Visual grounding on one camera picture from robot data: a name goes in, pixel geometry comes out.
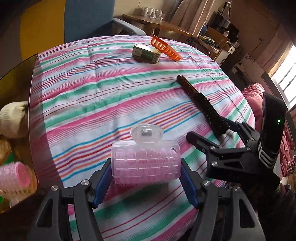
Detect wooden side table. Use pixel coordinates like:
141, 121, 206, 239
122, 14, 193, 37

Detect pink hair roller with clip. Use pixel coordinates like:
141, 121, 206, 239
0, 162, 31, 196

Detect small green cream carton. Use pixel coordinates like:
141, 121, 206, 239
132, 43, 161, 64

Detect cream sock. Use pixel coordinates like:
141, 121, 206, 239
1, 101, 29, 138

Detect beige curtain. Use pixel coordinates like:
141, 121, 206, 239
170, 0, 214, 37

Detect gold maroon tin box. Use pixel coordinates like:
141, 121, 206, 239
1, 54, 38, 212

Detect grey yellow blue armchair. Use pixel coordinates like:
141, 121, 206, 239
1, 1, 145, 76

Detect orange plastic comb clip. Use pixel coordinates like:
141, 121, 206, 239
151, 35, 183, 61

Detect black hair comb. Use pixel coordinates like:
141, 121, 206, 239
177, 75, 230, 137

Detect white cups on table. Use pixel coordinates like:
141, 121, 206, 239
140, 7, 165, 20

